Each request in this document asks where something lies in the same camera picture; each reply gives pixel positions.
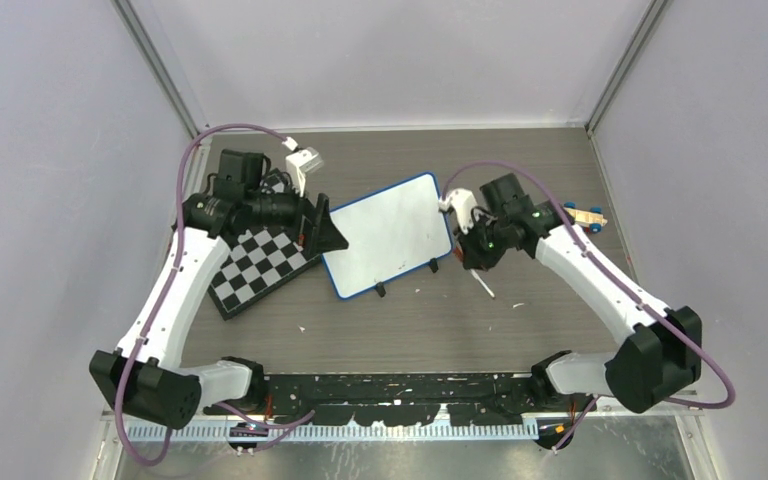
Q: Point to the white whiteboard marker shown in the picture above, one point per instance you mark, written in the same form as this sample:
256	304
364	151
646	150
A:
476	276

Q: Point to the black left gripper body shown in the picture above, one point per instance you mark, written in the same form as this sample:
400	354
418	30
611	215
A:
279	209

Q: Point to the black white chessboard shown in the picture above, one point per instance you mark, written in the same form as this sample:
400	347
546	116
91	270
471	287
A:
260	261

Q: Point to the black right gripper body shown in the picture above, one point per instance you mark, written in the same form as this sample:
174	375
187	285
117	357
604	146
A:
484	240

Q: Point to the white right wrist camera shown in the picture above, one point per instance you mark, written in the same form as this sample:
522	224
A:
461	202

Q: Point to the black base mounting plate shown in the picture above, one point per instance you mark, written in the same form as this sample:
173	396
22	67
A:
469	399

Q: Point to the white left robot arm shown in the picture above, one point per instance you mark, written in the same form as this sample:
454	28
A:
142	376

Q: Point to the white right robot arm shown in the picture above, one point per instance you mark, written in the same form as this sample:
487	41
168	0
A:
655	356

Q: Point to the white slotted cable duct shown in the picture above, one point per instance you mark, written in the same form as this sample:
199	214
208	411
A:
437	430

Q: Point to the aluminium frame rail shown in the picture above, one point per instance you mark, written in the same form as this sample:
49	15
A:
143	23

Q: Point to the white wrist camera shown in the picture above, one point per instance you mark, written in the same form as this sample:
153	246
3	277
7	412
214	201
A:
461	202
300	163

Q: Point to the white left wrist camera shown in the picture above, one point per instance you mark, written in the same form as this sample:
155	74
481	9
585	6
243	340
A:
300	163

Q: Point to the wooden toy car blue wheels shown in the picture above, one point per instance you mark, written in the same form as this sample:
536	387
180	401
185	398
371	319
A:
591	221

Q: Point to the blue framed whiteboard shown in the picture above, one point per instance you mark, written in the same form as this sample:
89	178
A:
391	232

